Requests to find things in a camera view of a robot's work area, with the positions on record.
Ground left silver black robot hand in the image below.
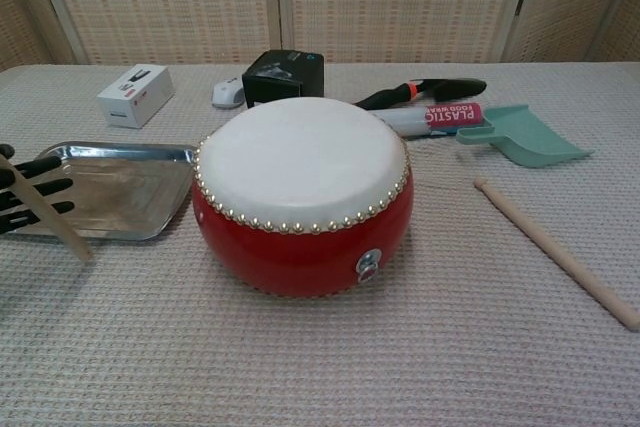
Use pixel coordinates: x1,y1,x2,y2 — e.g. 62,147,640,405
0,143,76,237

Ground wooden drumstick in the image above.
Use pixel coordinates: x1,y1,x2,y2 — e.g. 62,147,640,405
473,176,640,332
0,152,95,263

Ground rectangular metal tray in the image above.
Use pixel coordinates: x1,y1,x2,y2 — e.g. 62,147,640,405
0,142,199,242

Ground red drum with white skin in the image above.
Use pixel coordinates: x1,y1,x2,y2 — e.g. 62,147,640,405
192,96,416,300

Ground white cardboard product box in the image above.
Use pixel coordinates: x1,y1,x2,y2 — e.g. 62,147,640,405
96,64,176,130

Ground white grey computer mouse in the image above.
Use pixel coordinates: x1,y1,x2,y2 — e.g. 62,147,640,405
211,80,246,110

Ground black cardboard product box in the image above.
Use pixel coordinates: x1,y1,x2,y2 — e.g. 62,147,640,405
241,49,325,110

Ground beige woven tablecloth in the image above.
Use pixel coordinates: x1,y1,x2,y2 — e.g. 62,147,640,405
0,62,640,427

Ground bamboo folding screen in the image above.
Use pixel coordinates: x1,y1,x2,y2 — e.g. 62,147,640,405
0,0,640,73

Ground plastic food wrap roll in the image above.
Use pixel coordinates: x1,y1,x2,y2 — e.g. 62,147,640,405
372,102,486,141

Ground teal plastic dustpan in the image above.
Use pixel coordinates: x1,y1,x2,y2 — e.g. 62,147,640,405
454,104,596,169

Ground black garden trowel orange ring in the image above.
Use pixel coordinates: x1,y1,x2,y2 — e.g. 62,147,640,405
355,77,488,112

